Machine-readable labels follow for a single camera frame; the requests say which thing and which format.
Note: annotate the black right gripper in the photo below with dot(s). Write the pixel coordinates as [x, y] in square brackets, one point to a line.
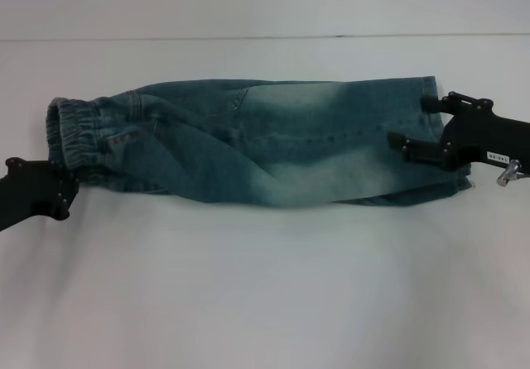
[484, 137]

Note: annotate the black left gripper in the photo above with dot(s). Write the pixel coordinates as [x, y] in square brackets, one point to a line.
[29, 191]

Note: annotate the blue denim shorts with embroidery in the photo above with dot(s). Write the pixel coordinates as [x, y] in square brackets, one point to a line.
[290, 149]

